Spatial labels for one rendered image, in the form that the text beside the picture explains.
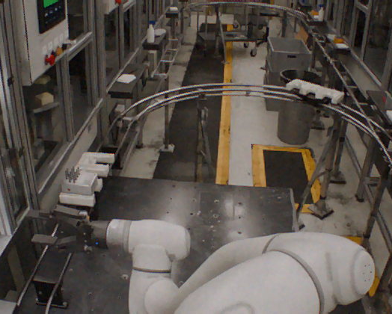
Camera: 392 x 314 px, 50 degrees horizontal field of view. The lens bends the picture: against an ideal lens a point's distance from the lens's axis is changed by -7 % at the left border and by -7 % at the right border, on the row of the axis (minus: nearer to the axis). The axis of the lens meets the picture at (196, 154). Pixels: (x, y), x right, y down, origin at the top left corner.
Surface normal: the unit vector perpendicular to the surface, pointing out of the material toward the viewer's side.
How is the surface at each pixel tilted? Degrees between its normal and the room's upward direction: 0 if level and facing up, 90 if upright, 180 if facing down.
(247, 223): 0
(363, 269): 61
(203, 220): 0
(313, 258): 11
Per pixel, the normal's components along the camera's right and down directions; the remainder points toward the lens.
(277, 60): -0.05, 0.51
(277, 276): 0.18, -0.77
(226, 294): -0.12, -0.83
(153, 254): -0.03, -0.05
